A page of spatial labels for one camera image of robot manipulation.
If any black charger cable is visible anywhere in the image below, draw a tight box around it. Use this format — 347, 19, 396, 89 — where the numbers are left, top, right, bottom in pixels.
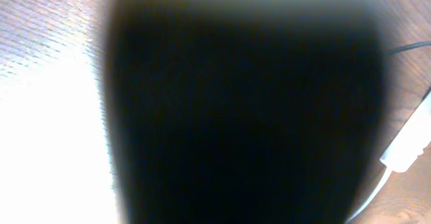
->
385, 40, 431, 55

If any white power strip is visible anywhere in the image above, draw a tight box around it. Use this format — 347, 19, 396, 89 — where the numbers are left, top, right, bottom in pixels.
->
380, 93, 431, 173

